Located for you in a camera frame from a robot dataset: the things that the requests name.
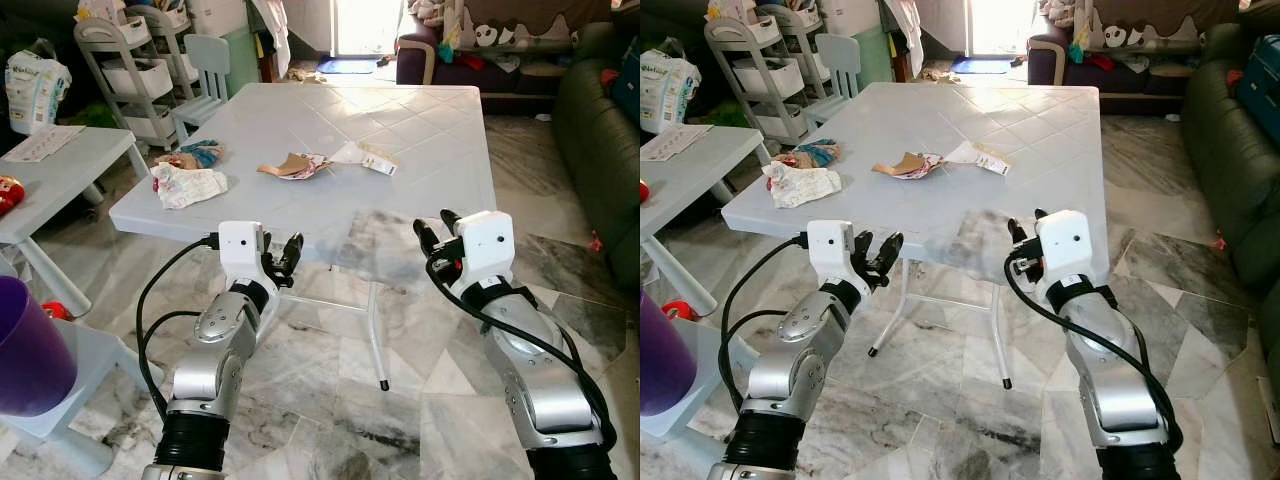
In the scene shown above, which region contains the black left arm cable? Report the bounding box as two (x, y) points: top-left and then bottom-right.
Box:
(135, 234), (221, 421)
(717, 234), (809, 413)

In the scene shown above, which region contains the pale green cabinet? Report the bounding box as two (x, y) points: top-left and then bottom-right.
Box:
(221, 27), (264, 97)
(854, 27), (897, 92)

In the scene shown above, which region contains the small pale blue plastic chair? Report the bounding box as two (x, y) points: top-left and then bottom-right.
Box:
(799, 34), (862, 127)
(0, 320), (167, 479)
(171, 34), (232, 142)
(640, 318), (793, 443)

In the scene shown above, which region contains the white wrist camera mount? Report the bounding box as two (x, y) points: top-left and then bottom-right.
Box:
(807, 219), (859, 288)
(1036, 209), (1094, 293)
(217, 221), (266, 288)
(455, 211), (516, 293)

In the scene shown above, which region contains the grey tiered storage trolley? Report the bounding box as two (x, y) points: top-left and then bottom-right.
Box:
(74, 15), (177, 152)
(130, 4), (202, 101)
(704, 17), (807, 142)
(760, 4), (832, 97)

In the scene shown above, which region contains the dark green leather sofa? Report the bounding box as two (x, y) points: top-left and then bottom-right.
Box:
(1182, 24), (1280, 383)
(552, 24), (641, 293)

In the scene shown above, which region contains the large white plastic table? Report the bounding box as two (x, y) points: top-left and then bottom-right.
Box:
(110, 82), (499, 392)
(721, 82), (1112, 392)

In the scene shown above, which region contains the white printed diaper pack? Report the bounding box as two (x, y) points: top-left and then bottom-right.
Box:
(4, 39), (74, 137)
(640, 47), (703, 135)

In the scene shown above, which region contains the brown panda print blanket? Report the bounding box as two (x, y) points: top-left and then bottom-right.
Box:
(444, 0), (614, 52)
(1077, 0), (1242, 52)

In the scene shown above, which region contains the small white plastic table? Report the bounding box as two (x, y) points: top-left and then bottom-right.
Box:
(640, 124), (772, 317)
(0, 126), (152, 317)

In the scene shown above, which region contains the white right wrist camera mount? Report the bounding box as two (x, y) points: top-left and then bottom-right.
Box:
(1036, 209), (1094, 293)
(455, 211), (516, 293)

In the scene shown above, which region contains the crumpled white paper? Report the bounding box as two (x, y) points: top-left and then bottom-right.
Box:
(761, 161), (843, 210)
(151, 163), (230, 211)

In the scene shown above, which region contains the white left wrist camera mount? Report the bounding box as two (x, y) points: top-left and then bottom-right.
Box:
(217, 221), (266, 288)
(807, 219), (859, 288)

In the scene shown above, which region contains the purple plastic rubbish bin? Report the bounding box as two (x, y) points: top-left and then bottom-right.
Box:
(640, 289), (699, 418)
(0, 276), (79, 418)

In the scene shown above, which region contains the printed paper sheet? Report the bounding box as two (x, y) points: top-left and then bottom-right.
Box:
(2, 125), (87, 164)
(640, 123), (716, 163)

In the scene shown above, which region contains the white hanging cloth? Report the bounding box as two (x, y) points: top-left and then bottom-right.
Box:
(249, 0), (292, 77)
(884, 0), (927, 77)

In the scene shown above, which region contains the blue door mat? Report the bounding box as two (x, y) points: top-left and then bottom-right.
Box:
(317, 56), (380, 76)
(949, 56), (1014, 76)

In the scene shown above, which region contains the colourful blue red wrapper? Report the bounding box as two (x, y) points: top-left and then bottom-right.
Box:
(772, 138), (842, 170)
(155, 140), (225, 171)

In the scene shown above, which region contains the dark purple sofa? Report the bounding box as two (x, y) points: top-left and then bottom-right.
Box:
(394, 29), (572, 98)
(1027, 29), (1202, 98)

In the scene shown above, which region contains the flat white paper packet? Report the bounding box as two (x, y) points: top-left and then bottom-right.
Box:
(943, 140), (1013, 177)
(330, 141), (400, 178)

